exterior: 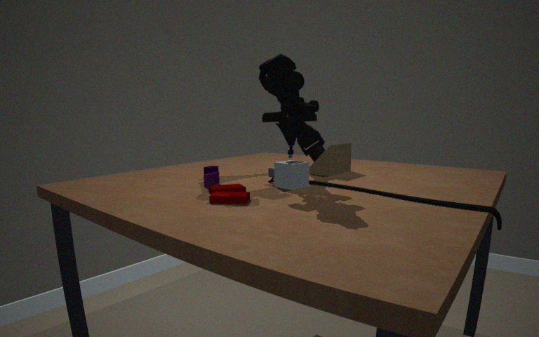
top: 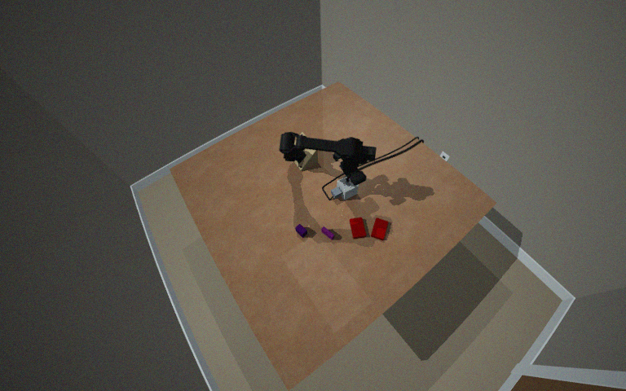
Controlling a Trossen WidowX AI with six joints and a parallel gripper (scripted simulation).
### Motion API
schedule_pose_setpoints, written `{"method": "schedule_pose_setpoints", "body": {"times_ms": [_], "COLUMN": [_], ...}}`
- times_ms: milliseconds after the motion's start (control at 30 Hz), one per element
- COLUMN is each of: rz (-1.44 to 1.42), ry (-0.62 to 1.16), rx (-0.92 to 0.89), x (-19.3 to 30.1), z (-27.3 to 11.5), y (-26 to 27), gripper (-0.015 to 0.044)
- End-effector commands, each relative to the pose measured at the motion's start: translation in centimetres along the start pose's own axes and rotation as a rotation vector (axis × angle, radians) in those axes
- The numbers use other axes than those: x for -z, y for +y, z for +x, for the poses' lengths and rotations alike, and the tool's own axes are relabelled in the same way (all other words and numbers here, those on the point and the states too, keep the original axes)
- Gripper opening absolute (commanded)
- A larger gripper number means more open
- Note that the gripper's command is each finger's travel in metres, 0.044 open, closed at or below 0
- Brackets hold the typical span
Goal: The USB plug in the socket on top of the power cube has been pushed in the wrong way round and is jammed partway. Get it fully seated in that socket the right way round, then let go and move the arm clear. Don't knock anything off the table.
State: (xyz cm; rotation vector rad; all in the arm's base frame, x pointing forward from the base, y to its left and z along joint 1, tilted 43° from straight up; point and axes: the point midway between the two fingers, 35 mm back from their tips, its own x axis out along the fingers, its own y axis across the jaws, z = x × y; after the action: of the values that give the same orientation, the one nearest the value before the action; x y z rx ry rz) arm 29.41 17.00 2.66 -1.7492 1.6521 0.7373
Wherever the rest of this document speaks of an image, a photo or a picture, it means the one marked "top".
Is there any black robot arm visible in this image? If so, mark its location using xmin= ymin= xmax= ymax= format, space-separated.
xmin=279 ymin=132 xmax=377 ymax=167

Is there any white power cube with black cable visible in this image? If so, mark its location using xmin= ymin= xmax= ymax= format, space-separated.
xmin=337 ymin=140 xmax=424 ymax=200

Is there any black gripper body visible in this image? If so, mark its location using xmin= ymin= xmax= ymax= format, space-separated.
xmin=333 ymin=152 xmax=366 ymax=186

